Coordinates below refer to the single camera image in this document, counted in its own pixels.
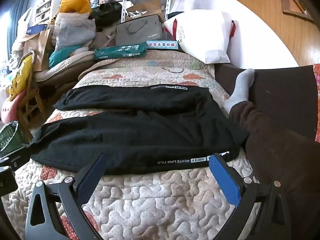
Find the black pants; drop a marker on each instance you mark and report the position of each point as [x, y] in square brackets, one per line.
[137, 135]

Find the brown paper bag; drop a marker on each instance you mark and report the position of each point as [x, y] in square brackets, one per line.
[41, 50]

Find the teal cloth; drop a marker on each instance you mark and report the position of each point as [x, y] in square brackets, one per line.
[62, 56]

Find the beige seat cushion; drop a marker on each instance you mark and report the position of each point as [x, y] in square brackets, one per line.
[62, 70]

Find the yellow plush cushion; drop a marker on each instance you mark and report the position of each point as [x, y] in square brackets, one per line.
[21, 75]

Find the green woven basket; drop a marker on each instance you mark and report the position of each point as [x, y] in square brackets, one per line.
[8, 136]

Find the yellow plastic bag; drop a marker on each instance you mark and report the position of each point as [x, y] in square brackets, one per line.
[75, 5]

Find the blue curtain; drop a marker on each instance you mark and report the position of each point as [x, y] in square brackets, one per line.
[17, 20]

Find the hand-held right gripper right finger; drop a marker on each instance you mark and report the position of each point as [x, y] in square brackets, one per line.
[225, 180]

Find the white metal shelf rack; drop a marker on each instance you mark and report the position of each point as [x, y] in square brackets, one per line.
[125, 5]

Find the person's leg in brown trousers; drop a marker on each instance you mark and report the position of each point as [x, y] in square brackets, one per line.
[270, 150]

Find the quilted patchwork blanket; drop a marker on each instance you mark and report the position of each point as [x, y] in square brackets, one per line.
[150, 205]

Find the light blue flat box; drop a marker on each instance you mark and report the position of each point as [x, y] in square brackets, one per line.
[162, 45]

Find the pink patterned cloth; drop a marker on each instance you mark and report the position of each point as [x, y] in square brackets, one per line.
[317, 100]

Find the dark brown cloth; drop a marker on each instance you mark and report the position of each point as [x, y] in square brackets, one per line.
[282, 92]

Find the black cloth bag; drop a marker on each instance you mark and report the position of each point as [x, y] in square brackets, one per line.
[107, 12]

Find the person's grey sock foot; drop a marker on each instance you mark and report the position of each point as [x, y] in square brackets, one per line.
[240, 87]

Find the green cardboard box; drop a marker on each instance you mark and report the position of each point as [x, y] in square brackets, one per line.
[120, 51]

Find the white plastic bags pile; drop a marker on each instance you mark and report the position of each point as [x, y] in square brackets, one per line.
[72, 30]

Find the wooden chair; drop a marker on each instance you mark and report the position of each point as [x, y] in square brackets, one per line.
[32, 110]

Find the white wall shelf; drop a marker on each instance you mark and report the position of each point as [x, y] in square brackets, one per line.
[46, 7]

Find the grey laptop bag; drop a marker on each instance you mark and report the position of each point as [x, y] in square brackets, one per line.
[140, 30]

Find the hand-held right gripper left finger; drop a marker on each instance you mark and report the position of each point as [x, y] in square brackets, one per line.
[91, 177]

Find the pink cushion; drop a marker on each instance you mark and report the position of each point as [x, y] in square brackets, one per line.
[11, 110]

